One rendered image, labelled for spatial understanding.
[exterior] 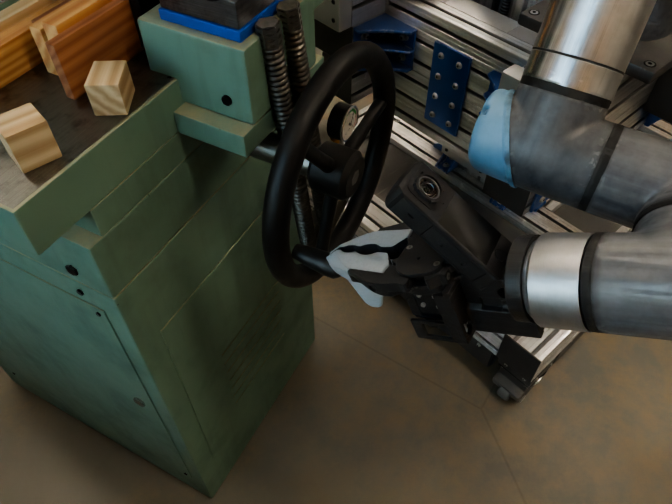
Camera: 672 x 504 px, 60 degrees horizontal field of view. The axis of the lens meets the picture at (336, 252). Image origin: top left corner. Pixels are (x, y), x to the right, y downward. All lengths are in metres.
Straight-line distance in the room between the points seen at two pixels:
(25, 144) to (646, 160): 0.52
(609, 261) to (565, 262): 0.03
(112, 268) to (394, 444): 0.85
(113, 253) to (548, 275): 0.46
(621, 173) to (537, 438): 1.01
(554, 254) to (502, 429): 1.00
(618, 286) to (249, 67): 0.39
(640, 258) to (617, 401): 1.13
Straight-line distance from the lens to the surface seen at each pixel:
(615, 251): 0.45
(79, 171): 0.62
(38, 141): 0.60
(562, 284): 0.45
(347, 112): 0.97
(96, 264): 0.68
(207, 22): 0.63
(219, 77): 0.64
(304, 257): 0.61
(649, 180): 0.51
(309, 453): 1.36
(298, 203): 0.77
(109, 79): 0.64
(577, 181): 0.51
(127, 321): 0.77
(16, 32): 0.75
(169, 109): 0.69
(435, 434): 1.39
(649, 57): 0.96
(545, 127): 0.50
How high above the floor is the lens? 1.27
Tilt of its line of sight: 50 degrees down
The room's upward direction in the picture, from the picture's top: straight up
